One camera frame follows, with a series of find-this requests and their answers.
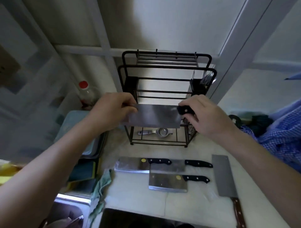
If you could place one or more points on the person's right hand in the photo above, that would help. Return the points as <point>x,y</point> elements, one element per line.
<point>207,117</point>

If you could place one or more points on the person's left hand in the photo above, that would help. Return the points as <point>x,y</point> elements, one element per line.
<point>108,112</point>

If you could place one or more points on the person's left thumb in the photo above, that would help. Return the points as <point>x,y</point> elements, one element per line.
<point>131,111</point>

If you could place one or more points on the person's right thumb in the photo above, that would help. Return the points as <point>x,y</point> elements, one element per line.
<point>193,121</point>

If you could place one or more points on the person's left forearm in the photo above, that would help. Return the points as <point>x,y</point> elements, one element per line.
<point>47,173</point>

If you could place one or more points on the person's right forearm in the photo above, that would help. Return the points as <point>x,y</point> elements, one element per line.
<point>263,169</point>

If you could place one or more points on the metal lemon squeezer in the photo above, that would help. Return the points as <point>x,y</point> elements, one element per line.
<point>157,132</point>

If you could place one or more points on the metal utensils in rack holder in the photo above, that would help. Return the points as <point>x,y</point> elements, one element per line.
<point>207,78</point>

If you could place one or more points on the red-capped clear bottle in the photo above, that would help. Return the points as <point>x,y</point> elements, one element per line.
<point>86,94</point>

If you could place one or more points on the metal tray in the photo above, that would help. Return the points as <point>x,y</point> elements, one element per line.
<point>94,146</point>

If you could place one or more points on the black metal knife rack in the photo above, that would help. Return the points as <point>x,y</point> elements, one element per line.
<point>164,70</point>

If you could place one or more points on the light blue cutting board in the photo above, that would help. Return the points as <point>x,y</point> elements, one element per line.
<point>75,126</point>

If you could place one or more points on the dark green bundle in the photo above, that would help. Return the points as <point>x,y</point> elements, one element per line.
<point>259,124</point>

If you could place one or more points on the green and yellow sponge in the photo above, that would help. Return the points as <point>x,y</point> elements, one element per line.
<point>83,172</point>

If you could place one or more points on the green dish cloth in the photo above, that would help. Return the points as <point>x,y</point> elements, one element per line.
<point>101,188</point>

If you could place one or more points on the blue checked cloth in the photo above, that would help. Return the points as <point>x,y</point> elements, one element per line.
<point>282,133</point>

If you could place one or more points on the black cooktop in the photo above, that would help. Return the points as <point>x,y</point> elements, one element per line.
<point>141,219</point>

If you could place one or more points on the steel sink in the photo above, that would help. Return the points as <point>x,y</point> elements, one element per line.
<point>68,209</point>

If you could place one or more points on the yellow object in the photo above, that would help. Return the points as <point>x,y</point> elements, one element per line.
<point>8,172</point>

